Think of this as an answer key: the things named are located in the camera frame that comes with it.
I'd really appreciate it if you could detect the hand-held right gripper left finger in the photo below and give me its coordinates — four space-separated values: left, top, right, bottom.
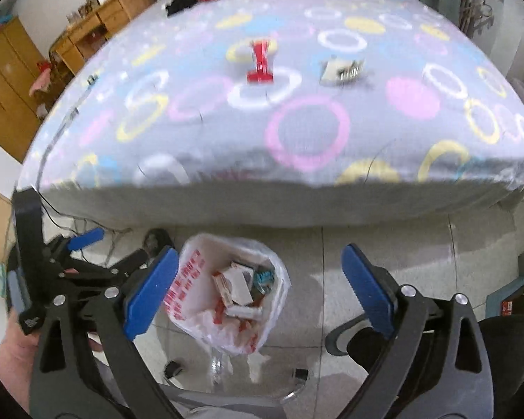
30 247 180 419

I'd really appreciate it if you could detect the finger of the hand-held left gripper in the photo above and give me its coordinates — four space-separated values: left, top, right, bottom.
63 248 151 291
44 228 105 267

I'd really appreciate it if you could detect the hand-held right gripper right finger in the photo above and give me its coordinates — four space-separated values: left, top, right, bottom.
341 244 494 419

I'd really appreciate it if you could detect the white plastic bag red print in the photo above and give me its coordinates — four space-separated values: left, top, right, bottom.
163 233 291 356

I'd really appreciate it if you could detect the person's left hand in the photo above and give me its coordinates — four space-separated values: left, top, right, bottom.
0 310 40 413

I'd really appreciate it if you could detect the grey slipper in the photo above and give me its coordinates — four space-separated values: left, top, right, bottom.
325 316 372 374
142 228 175 256

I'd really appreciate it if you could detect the white and red box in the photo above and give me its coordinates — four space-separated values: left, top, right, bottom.
212 262 256 308

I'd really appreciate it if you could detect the flat white box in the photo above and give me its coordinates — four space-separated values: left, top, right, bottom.
225 303 265 321

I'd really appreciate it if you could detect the teal packet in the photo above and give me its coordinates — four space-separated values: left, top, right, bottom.
253 266 276 293

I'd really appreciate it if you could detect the white tablecloth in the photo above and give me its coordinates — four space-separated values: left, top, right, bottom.
13 0 524 232

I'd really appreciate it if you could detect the blue box with red label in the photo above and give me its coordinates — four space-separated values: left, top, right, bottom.
485 273 524 321

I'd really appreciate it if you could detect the black chair seat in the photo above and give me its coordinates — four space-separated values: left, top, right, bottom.
476 314 524 419

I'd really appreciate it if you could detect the wooden wardrobe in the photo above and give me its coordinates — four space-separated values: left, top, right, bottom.
0 16 49 162

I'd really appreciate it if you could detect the red cloth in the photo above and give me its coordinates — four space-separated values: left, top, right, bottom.
30 63 55 97

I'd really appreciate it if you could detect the crumpled silver wrapper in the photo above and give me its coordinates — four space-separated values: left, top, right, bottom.
320 56 365 87

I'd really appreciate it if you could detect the wooden desk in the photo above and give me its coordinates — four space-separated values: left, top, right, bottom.
48 0 158 75

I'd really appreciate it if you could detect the red plastic item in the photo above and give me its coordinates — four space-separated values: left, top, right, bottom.
246 38 277 84

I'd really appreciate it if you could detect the black and white plush toy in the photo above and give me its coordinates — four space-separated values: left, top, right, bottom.
163 0 199 17

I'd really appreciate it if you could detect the metal drying rack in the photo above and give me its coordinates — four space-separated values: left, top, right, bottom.
458 0 496 38

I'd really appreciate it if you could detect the black cable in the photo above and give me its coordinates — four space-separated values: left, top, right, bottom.
39 192 132 267

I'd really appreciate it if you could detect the ring patterned blanket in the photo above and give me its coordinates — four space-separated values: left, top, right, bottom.
17 0 524 193

